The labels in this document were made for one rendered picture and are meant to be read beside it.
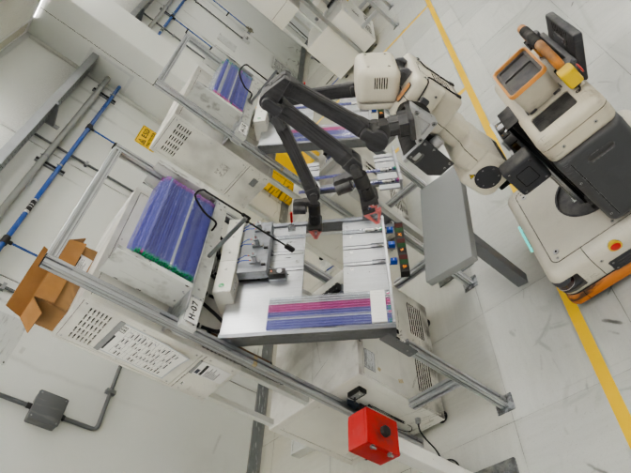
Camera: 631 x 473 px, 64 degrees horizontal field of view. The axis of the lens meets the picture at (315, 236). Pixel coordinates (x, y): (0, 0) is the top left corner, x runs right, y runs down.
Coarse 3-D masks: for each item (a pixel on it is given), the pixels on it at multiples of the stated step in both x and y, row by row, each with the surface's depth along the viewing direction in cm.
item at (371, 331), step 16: (224, 336) 203; (240, 336) 202; (256, 336) 201; (272, 336) 201; (288, 336) 201; (304, 336) 200; (320, 336) 200; (336, 336) 200; (352, 336) 200; (368, 336) 199
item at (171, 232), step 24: (168, 192) 224; (192, 192) 236; (144, 216) 212; (168, 216) 216; (192, 216) 226; (144, 240) 198; (168, 240) 207; (192, 240) 217; (168, 264) 200; (192, 264) 209
